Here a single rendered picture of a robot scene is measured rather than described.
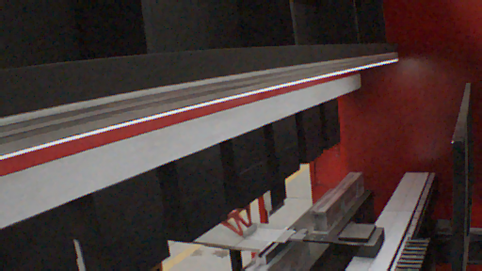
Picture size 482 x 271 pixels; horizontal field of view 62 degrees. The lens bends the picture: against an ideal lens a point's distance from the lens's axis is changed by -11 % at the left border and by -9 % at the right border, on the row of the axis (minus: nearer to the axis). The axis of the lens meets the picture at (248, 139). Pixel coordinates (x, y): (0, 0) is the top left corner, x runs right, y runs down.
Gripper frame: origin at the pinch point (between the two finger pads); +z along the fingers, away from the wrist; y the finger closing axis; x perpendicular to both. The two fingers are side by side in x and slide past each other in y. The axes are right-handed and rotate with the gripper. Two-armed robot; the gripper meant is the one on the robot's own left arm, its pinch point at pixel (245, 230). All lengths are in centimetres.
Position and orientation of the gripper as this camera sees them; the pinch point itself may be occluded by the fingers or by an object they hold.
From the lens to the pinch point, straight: 132.7
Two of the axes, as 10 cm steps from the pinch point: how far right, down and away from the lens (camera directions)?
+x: -7.0, 5.1, 5.0
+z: 5.4, 8.4, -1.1
